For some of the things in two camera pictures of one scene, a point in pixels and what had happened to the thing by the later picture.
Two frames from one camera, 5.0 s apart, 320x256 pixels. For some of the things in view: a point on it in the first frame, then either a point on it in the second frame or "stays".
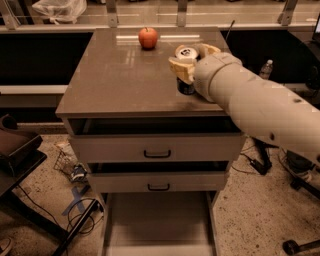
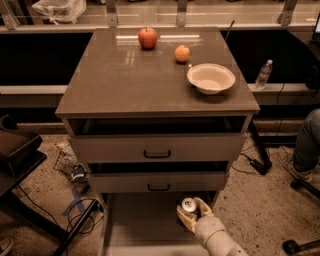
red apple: [148, 38] stays
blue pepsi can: [187, 52] to [189, 204]
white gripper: [210, 69] to [209, 225]
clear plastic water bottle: [266, 70] stays
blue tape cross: [77, 199] stays
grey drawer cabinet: [143, 140] stays
